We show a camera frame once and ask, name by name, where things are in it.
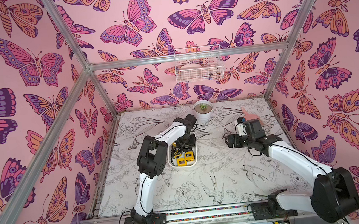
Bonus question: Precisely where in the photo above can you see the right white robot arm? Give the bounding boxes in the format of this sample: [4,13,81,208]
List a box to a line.
[224,118,359,224]

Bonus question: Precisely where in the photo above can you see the pink brush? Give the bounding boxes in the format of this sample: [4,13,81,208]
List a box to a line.
[241,107,260,122]

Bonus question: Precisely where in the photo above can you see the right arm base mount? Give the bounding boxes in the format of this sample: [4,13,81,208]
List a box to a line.
[247,189,299,221]

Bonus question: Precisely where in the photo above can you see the white wire basket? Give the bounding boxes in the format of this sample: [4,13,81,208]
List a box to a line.
[174,49,225,83]

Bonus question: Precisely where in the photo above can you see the white plant pot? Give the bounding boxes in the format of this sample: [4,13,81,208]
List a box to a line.
[193,100,213,123]

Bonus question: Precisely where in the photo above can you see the black yellow tape measure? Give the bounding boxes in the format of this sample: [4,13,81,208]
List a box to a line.
[171,147,183,159]

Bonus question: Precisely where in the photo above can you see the small yellow tape measure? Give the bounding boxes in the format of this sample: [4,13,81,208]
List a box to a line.
[177,158,187,167]

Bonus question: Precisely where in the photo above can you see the yellow tape measure with clip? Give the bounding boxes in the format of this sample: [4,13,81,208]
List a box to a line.
[184,151,195,162]

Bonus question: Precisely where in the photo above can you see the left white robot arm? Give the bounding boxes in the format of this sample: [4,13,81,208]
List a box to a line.
[130,114,197,224]

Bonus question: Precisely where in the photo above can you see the white storage box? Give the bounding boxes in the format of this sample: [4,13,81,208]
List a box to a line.
[167,136,198,169]

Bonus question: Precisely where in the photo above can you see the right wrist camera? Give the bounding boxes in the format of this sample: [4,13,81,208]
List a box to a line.
[235,123,246,136]

